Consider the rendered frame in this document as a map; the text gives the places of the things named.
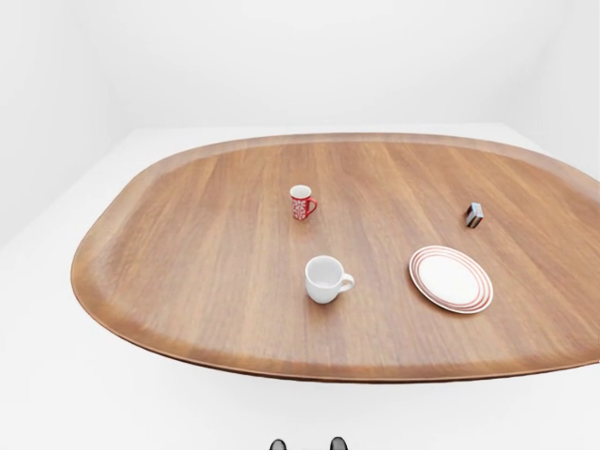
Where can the red patterned mug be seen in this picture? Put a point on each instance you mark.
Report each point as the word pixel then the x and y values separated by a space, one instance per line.
pixel 300 208

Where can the white mug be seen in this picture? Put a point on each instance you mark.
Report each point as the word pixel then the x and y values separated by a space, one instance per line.
pixel 322 281

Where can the white plate with red rings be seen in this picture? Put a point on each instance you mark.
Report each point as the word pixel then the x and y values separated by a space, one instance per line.
pixel 451 278

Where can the small dark printed box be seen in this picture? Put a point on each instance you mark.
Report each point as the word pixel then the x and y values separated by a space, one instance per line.
pixel 474 215

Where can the small dark rounded shape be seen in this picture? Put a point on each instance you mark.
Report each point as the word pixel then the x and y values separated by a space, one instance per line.
pixel 278 445
pixel 338 444

